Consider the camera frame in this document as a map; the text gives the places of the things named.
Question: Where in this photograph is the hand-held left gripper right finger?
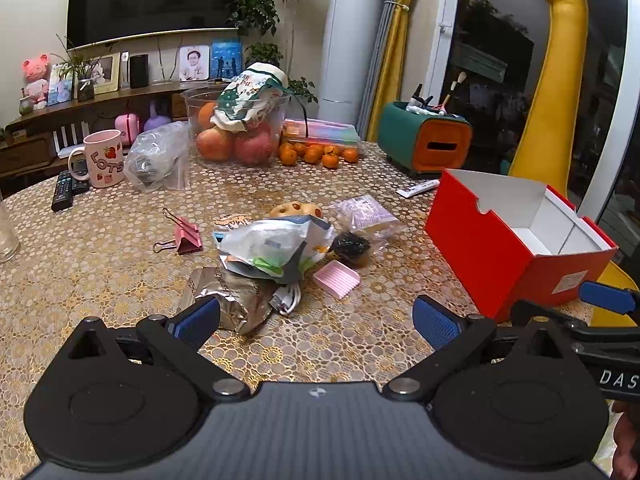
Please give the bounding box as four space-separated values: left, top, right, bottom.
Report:
382 294 560 402

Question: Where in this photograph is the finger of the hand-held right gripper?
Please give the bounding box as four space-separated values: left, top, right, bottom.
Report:
579 281 640 318
510 299 593 343

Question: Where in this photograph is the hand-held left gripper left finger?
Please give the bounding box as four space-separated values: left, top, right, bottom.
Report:
65 294 251 402

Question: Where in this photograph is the silver foil packet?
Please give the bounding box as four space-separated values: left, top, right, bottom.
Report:
177 266 278 336

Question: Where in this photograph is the red cardboard box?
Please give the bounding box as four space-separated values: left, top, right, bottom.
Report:
424 169 620 322

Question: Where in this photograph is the pink binder clip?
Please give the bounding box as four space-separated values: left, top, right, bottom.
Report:
153 207 203 256

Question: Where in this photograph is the white cable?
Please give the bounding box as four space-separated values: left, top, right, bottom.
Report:
270 282 302 316

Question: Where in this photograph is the orange striped plush charm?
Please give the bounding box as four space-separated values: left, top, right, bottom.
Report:
212 212 253 233

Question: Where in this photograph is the large white plastic packet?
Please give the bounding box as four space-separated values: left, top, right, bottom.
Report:
212 215 335 283

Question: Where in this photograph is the pink ribbed pad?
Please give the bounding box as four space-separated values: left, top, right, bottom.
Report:
312 260 361 300

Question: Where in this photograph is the bag of black screws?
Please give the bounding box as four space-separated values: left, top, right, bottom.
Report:
331 230 372 267

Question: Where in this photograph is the clear snack packet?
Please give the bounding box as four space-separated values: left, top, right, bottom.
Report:
328 196 406 251

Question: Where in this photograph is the yellow pig toy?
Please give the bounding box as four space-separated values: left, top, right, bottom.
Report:
270 201 323 221

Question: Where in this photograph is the gold lace covered desktop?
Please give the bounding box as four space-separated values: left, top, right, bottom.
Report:
0 140 640 480

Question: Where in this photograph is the person's right hand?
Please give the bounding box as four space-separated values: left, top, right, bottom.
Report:
612 402 640 478

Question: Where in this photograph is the clear plastic bag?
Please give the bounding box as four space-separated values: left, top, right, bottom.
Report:
124 121 193 192

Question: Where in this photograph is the red apple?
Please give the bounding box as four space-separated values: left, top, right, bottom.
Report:
235 132 278 167
196 127 235 162

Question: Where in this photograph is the green orange tissue box organizer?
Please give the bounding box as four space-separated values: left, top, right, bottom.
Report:
377 101 473 177

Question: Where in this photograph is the pink strawberry mug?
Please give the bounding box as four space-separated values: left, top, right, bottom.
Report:
68 130 125 189

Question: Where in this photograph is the black remote control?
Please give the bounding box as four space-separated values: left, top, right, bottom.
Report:
51 170 76 212
70 160 92 196

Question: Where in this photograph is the pile of tangerines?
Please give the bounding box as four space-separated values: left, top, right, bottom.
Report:
277 141 361 170

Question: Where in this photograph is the purple rounded toy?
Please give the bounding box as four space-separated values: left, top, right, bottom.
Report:
144 102 172 132

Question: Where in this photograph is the pink small case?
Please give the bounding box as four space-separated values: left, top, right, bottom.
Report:
115 113 140 147

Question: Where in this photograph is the drinking glass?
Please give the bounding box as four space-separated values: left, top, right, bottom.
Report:
0 190 21 263

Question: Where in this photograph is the clear fruit bowl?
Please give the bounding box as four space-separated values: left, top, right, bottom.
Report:
182 85 291 168

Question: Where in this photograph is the yellow giraffe toy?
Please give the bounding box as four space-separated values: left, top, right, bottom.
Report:
505 0 640 328

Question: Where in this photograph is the white router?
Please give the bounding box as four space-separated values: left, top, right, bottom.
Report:
52 121 91 158

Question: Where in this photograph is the pastel storage case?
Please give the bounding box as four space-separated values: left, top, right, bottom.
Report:
282 117 362 147

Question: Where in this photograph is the green white printed bag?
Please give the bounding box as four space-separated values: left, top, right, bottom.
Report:
210 62 291 133

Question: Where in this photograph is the wooden television cabinet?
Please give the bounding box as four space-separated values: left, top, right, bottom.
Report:
0 80 221 181

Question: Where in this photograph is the makeup brush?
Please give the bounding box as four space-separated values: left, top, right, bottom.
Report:
440 71 468 108

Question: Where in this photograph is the glass sliding door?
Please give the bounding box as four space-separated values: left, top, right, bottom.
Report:
435 0 640 261

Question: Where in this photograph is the black speaker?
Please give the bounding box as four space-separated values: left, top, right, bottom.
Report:
129 54 150 89

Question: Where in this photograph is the small plant in glass pot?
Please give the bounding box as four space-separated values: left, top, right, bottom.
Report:
52 35 101 102

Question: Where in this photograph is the grey curtain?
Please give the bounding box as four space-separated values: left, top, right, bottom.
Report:
357 0 397 131

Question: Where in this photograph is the blue picture card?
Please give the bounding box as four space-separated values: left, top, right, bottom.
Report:
211 40 243 81

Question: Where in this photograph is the white framed photo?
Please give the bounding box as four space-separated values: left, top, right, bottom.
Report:
90 52 121 95

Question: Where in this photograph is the yellow curtain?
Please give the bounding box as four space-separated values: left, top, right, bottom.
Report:
367 0 426 141

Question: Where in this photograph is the pink bear figure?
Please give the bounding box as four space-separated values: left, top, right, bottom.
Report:
22 55 53 108

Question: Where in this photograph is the white standing air conditioner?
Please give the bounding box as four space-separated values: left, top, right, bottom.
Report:
318 0 388 128

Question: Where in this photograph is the green potted tree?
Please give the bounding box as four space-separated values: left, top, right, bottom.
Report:
227 0 326 106

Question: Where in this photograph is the child photo frame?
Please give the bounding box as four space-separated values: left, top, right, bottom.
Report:
179 45 211 82

